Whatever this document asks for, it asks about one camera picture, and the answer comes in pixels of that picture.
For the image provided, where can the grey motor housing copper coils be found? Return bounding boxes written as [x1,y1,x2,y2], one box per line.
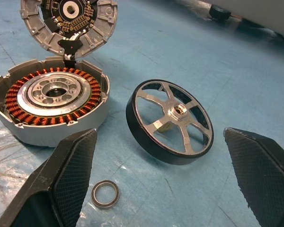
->
[0,56,110,148]

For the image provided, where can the black round knob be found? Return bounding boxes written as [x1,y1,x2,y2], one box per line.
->
[208,4,231,22]

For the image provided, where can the small steel bearing ring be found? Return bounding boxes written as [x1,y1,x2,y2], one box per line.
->
[90,180,120,210]

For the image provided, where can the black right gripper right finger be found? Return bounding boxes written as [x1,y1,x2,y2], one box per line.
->
[223,127,284,227]

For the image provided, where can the black rotor silver spokes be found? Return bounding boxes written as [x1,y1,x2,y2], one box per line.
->
[125,79,214,166]

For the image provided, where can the grey motor cover circuit board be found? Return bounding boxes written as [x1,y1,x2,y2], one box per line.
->
[19,0,118,58]

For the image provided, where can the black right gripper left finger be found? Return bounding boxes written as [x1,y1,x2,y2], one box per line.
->
[0,128,98,227]

